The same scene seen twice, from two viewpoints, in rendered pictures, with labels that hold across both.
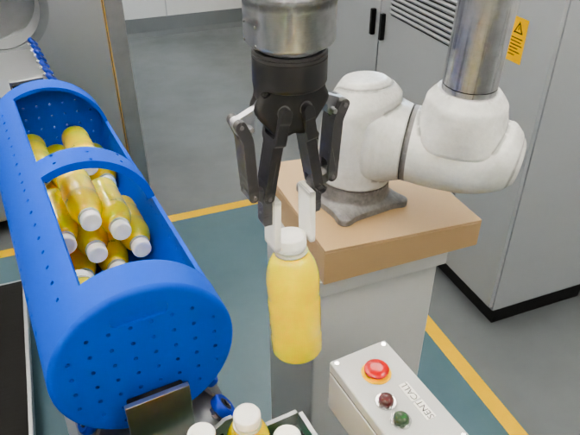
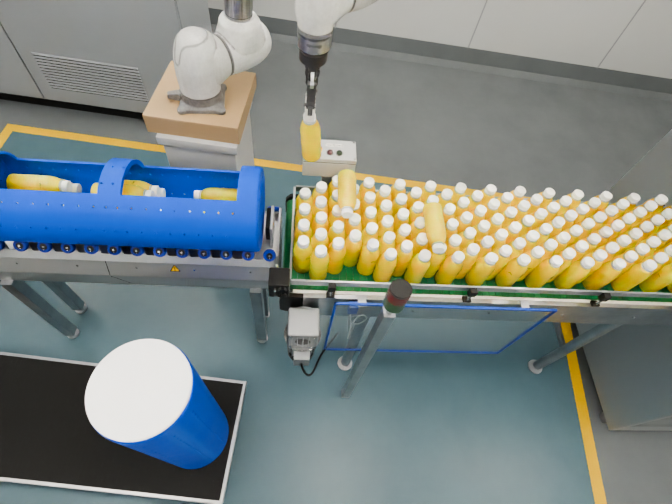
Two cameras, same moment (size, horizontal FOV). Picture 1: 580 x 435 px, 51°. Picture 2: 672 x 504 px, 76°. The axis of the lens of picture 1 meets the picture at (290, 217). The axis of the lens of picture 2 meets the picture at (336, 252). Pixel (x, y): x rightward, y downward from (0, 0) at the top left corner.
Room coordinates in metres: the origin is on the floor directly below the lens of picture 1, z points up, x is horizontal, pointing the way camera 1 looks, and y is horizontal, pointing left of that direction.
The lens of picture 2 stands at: (0.12, 0.93, 2.28)
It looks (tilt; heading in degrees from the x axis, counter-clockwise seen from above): 59 degrees down; 287
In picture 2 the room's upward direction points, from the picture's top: 11 degrees clockwise
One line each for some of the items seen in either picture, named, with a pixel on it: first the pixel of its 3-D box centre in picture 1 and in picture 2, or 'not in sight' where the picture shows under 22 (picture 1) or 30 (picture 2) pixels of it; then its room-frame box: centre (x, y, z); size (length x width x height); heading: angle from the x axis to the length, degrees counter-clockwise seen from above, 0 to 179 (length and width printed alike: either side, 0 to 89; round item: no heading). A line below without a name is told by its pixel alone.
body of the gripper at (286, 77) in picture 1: (289, 89); (312, 62); (0.58, 0.00, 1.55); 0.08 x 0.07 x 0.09; 117
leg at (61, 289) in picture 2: not in sight; (54, 283); (1.57, 0.63, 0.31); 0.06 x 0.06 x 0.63; 28
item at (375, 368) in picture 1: (376, 369); not in sight; (0.60, -0.13, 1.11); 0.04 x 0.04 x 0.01
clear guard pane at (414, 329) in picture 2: not in sight; (428, 331); (-0.08, 0.15, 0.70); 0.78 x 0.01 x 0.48; 28
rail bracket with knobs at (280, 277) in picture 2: not in sight; (279, 282); (0.47, 0.36, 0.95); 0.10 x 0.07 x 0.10; 118
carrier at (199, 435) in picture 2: not in sight; (175, 416); (0.62, 0.86, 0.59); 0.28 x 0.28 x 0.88
